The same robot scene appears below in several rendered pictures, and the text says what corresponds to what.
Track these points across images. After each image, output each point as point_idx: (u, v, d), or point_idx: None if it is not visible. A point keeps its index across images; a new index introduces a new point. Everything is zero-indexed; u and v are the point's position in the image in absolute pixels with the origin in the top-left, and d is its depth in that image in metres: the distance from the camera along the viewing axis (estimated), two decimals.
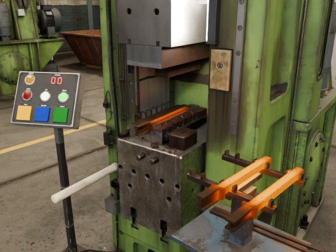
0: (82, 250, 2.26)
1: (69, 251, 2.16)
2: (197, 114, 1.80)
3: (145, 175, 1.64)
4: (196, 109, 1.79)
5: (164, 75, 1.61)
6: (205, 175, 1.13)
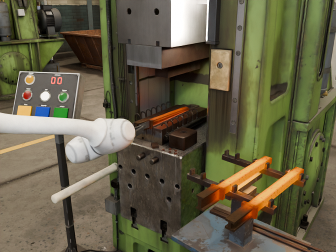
0: (82, 250, 2.26)
1: (69, 251, 2.16)
2: (197, 114, 1.80)
3: (145, 175, 1.64)
4: (196, 109, 1.79)
5: (164, 75, 1.61)
6: (205, 175, 1.13)
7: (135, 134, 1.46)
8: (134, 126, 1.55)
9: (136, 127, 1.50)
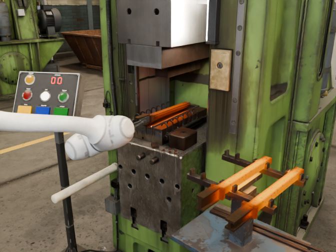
0: (82, 250, 2.26)
1: (69, 251, 2.16)
2: (197, 114, 1.80)
3: (145, 175, 1.64)
4: (196, 109, 1.79)
5: (164, 75, 1.61)
6: (205, 175, 1.13)
7: (135, 129, 1.45)
8: (134, 122, 1.54)
9: (136, 122, 1.49)
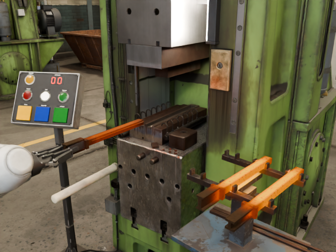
0: (82, 250, 2.26)
1: (69, 251, 2.16)
2: (197, 114, 1.80)
3: (145, 175, 1.64)
4: (196, 109, 1.79)
5: (164, 75, 1.61)
6: (205, 175, 1.13)
7: (59, 161, 1.15)
8: (63, 149, 1.24)
9: (62, 151, 1.19)
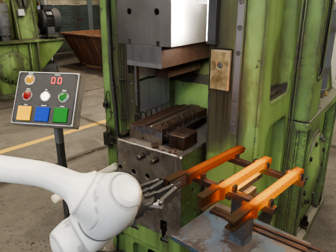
0: None
1: None
2: (197, 114, 1.80)
3: (145, 175, 1.64)
4: (196, 109, 1.79)
5: (164, 75, 1.61)
6: (205, 175, 1.13)
7: (164, 202, 0.95)
8: (164, 184, 1.05)
9: (165, 189, 1.00)
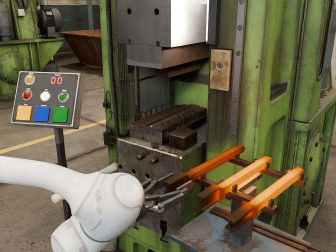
0: None
1: None
2: (197, 114, 1.80)
3: (145, 175, 1.64)
4: (196, 109, 1.79)
5: (164, 75, 1.61)
6: (205, 175, 1.13)
7: (165, 207, 0.95)
8: (156, 184, 1.06)
9: (170, 194, 0.99)
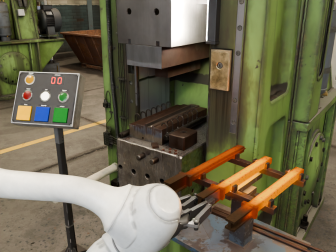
0: (82, 250, 2.26)
1: (69, 251, 2.16)
2: (197, 114, 1.80)
3: (145, 175, 1.64)
4: (196, 109, 1.79)
5: (164, 75, 1.61)
6: (205, 175, 1.13)
7: (199, 221, 0.89)
8: (196, 201, 0.99)
9: (200, 206, 0.94)
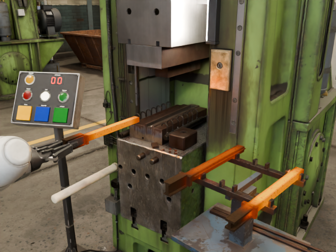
0: (82, 250, 2.26)
1: (69, 251, 2.16)
2: (197, 114, 1.80)
3: (145, 175, 1.64)
4: (196, 109, 1.79)
5: (164, 75, 1.61)
6: (205, 175, 1.13)
7: (58, 156, 1.14)
8: (63, 144, 1.24)
9: (62, 146, 1.19)
